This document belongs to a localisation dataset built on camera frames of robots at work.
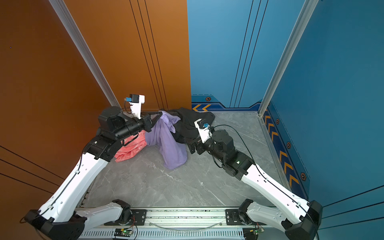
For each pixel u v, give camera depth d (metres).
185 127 1.00
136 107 0.54
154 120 0.61
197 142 0.57
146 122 0.54
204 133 0.56
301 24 0.75
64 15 0.72
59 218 0.37
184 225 0.73
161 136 0.74
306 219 0.37
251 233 0.71
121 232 0.71
